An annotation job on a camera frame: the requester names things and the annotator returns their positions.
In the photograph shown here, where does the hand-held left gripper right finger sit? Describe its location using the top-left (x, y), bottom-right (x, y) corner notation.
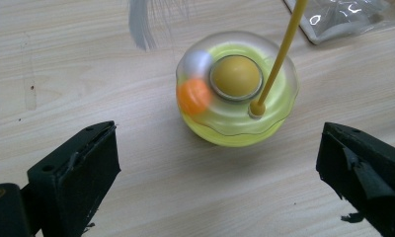
top-left (315, 121), bottom-right (395, 237)

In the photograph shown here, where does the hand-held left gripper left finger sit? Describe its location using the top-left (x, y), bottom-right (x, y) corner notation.
top-left (27, 120), bottom-right (121, 237)

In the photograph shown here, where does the yellow domed ball toy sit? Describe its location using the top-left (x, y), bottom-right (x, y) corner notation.
top-left (175, 31), bottom-right (300, 148)

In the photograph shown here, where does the yellow toy wand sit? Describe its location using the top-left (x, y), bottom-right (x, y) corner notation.
top-left (249, 0), bottom-right (309, 118)

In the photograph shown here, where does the orange ball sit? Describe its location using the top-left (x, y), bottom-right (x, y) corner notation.
top-left (177, 78), bottom-right (213, 116)

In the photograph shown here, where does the clear plastic bag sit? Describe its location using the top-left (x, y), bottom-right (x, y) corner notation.
top-left (282, 0), bottom-right (395, 45)

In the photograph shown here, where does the white ball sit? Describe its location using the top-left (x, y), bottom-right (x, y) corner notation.
top-left (181, 49), bottom-right (215, 80)

